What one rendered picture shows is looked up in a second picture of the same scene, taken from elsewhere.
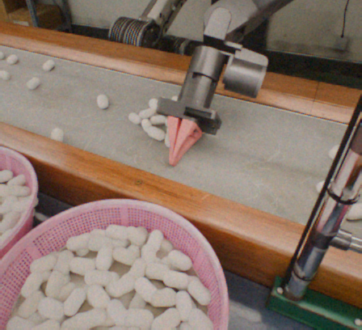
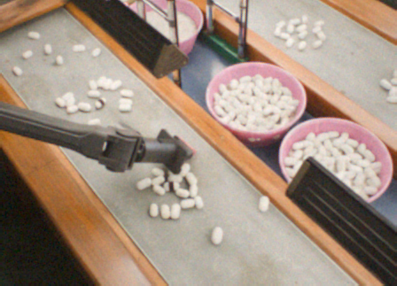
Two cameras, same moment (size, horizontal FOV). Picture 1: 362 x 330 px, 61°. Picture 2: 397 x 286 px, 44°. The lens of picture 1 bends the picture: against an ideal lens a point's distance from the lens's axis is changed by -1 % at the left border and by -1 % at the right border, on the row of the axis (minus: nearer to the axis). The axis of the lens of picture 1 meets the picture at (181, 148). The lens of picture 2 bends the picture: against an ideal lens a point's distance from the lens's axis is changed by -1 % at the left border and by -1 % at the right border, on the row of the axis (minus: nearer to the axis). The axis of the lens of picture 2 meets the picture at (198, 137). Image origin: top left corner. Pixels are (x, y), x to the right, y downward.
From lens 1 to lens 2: 1.29 m
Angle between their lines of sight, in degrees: 87
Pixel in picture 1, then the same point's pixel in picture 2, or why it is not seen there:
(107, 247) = (248, 121)
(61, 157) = (263, 171)
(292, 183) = (136, 119)
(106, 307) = (255, 104)
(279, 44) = not seen: outside the picture
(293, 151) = not seen: hidden behind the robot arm
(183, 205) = (206, 118)
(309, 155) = not seen: hidden behind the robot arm
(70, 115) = (249, 235)
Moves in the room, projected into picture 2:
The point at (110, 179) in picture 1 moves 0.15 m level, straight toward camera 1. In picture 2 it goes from (237, 144) to (243, 101)
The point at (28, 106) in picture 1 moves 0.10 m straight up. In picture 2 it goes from (287, 267) to (292, 244)
